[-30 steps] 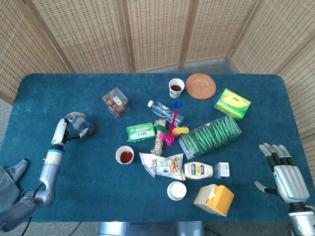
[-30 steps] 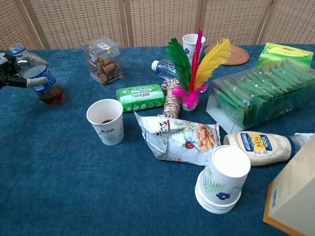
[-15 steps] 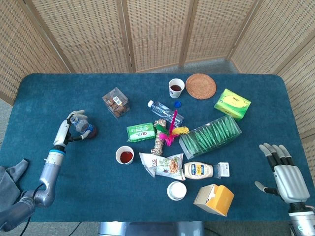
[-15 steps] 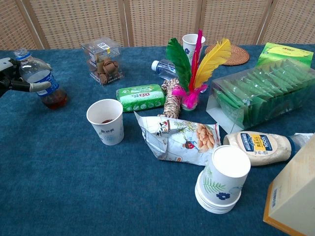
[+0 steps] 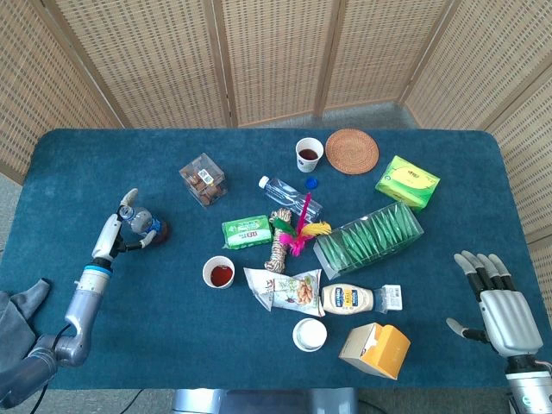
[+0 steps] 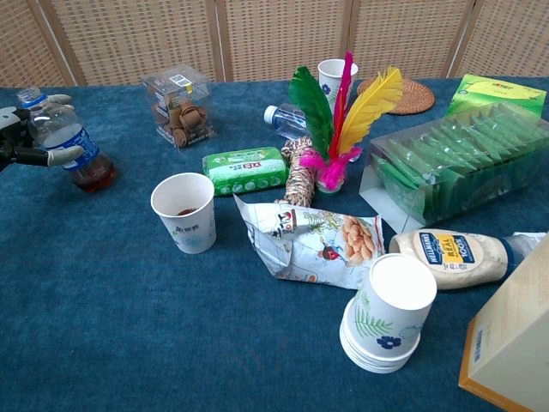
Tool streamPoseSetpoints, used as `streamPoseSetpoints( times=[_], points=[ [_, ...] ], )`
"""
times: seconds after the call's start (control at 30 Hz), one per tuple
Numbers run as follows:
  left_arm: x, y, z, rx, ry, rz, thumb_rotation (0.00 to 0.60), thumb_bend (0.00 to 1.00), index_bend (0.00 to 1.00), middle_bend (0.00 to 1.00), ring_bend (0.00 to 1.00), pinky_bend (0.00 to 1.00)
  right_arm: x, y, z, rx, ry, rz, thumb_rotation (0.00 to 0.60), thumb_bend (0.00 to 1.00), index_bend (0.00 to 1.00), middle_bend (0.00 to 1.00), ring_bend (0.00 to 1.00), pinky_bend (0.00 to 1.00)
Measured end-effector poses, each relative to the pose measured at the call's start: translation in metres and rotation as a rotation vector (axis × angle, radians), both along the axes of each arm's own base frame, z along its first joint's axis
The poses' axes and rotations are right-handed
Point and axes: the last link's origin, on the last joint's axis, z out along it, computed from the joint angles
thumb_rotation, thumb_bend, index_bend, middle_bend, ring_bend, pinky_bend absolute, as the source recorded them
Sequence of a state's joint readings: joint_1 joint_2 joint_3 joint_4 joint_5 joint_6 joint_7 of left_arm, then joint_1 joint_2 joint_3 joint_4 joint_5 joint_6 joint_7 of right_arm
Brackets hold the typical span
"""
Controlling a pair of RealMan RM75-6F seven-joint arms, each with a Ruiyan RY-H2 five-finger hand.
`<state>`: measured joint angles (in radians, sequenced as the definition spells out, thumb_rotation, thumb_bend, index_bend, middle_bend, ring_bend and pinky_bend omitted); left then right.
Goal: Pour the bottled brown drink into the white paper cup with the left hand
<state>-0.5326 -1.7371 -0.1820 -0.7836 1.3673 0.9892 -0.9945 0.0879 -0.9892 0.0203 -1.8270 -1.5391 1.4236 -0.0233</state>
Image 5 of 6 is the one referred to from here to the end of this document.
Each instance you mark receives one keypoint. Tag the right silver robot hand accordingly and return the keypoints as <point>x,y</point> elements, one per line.
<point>511,319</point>

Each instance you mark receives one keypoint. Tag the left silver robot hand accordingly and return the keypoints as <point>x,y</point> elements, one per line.
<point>105,237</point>

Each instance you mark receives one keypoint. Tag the small dark soda bottle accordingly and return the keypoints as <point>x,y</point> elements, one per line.
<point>144,222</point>

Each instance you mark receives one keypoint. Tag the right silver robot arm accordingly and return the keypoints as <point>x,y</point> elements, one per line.
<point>530,388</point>

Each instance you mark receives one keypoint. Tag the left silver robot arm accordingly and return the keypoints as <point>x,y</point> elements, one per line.
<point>86,297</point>

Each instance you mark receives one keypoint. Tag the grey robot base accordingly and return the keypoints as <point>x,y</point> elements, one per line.
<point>267,402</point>

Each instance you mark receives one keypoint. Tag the paper cup with red liquid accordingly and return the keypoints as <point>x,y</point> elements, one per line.
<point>218,276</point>

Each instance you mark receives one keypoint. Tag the mayonnaise squeeze bottle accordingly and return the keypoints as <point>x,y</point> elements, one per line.
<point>347,298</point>

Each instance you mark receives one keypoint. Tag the clear plastic water bottle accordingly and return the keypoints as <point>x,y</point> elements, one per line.
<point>284,194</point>

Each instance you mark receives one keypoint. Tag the blue bottle cap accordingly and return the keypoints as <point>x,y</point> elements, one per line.
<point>311,183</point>

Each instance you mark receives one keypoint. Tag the paper cup with dark drink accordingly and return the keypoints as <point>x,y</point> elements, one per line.
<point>309,155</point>

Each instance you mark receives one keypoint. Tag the clear box of brown snacks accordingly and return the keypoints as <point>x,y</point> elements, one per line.
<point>202,181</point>

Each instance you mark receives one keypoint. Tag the blue table cloth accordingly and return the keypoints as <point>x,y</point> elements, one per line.
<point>172,336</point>

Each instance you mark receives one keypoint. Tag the orange cardboard box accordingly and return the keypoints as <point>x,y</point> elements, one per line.
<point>379,351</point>

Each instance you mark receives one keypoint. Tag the green tissue pack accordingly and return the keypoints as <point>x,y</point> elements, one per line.
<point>247,232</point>

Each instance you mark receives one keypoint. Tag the clear box of green sachets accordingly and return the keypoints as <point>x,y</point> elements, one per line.
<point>371,239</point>

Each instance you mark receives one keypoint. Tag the green yellow tissue box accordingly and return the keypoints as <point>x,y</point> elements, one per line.
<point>407,181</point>

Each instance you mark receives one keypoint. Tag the white nut snack bag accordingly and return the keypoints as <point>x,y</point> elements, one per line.
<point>289,291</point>

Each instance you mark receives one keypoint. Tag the colourful feather shuttlecock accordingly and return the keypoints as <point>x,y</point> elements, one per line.
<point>297,241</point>

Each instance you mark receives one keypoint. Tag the stack of upturned paper cups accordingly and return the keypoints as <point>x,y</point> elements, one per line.
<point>309,334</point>

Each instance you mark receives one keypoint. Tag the round woven rattan coaster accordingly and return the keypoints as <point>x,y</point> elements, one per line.
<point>352,151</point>

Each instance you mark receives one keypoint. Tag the bamboo folding screen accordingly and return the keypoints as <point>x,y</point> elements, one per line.
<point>276,52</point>

